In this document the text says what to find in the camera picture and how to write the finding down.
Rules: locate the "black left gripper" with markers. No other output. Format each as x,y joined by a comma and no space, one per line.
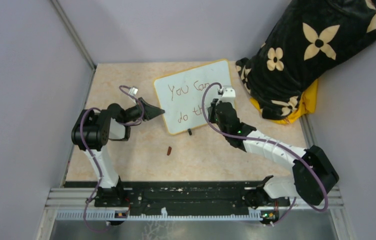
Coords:
150,112

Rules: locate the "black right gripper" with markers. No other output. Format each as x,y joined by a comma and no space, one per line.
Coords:
212,111

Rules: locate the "yellow framed whiteboard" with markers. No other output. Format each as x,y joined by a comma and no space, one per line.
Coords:
180,94

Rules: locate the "red marker cap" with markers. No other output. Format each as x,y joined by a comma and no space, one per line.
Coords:
169,150

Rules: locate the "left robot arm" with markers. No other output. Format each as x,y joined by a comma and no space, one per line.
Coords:
93,130

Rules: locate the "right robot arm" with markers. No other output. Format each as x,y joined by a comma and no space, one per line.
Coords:
312,175

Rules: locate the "yellow cloth under blanket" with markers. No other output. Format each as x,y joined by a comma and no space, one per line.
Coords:
295,108

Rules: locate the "black floral blanket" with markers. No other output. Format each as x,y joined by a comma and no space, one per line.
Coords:
310,38

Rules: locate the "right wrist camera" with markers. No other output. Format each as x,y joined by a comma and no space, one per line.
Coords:
227,94

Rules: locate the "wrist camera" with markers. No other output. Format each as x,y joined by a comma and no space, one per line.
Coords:
133,90
227,94

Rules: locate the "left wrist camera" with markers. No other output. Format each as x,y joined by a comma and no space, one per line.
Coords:
133,90

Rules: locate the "aluminium frame post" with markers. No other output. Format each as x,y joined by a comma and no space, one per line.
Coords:
70,29

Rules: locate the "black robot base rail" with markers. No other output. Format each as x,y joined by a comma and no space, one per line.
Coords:
188,200

